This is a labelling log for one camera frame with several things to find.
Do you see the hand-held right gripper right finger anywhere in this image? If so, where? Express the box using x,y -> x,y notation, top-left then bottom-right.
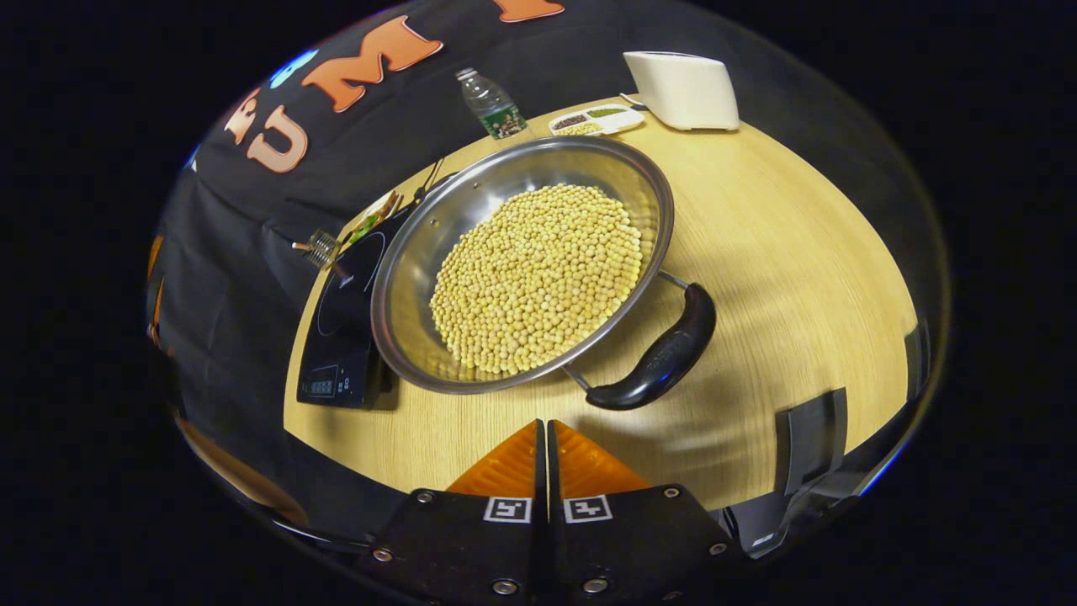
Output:
547,418 -> 750,606

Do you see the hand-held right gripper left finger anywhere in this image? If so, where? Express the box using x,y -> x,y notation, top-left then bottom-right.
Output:
353,418 -> 549,606

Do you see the black induction cooktop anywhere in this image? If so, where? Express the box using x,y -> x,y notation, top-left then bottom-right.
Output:
296,173 -> 459,412

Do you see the steel pot with black handle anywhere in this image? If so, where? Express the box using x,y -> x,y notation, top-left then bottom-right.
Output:
370,135 -> 719,413

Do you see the pile of yellow soybeans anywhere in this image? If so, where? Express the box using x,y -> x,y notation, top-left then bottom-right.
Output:
429,183 -> 645,377

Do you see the dark grey chair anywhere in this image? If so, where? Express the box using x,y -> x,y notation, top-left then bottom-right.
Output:
725,320 -> 933,558

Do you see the sandwich on small plate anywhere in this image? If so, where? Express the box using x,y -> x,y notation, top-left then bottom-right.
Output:
345,189 -> 405,247

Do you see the white divided bean dish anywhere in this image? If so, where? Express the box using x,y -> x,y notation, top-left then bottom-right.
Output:
549,103 -> 646,138

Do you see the clear plastic water bottle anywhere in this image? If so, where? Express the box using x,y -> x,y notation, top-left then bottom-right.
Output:
455,67 -> 531,141

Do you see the white toaster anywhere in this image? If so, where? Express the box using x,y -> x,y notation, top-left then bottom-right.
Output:
623,50 -> 741,132

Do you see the small metal wire rack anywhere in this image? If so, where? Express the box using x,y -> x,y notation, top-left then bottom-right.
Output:
292,229 -> 354,283

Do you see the black power cable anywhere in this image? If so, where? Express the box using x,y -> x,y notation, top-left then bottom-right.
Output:
412,156 -> 447,203

